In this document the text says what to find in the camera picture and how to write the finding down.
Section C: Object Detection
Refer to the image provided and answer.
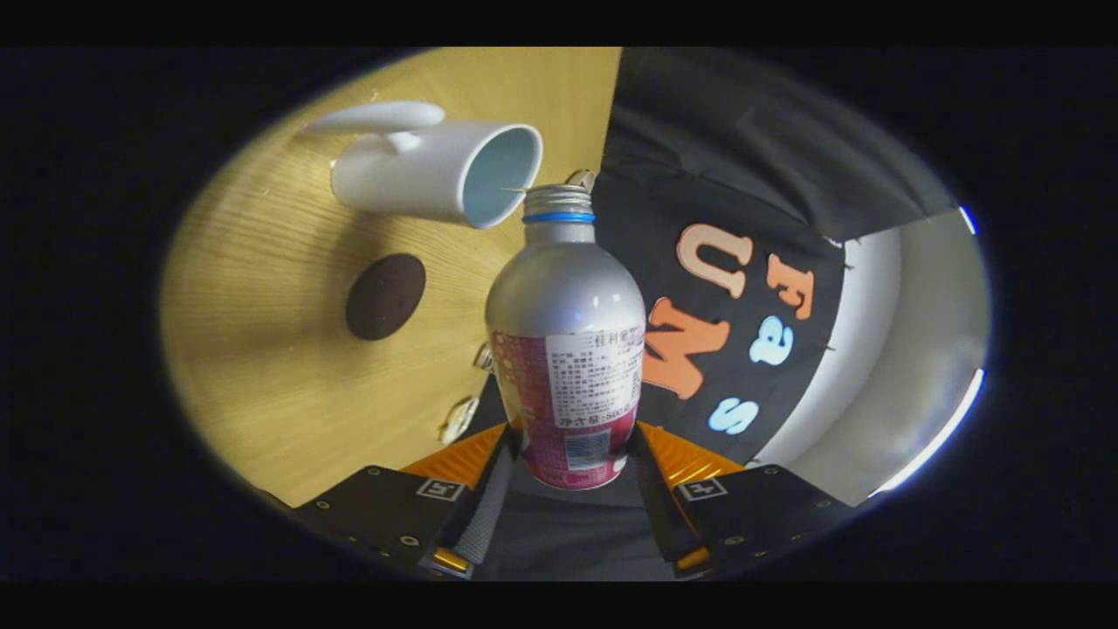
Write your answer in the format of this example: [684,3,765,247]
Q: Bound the silver juice bottle red label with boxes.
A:
[485,183,648,492]

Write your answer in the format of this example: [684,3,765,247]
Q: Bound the white divided tray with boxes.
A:
[438,396,482,447]

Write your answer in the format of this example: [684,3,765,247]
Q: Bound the dark brown round coaster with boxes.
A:
[345,253,428,342]

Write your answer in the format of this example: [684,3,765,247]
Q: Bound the black backdrop cloth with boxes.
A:
[472,48,959,582]

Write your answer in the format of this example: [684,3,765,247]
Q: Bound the white ceramic cup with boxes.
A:
[301,100,545,231]

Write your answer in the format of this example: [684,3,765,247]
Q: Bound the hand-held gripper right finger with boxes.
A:
[630,421,862,578]

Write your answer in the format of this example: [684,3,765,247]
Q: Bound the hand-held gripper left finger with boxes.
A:
[293,422,523,580]

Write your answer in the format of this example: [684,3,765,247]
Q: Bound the wooden table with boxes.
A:
[160,48,624,509]

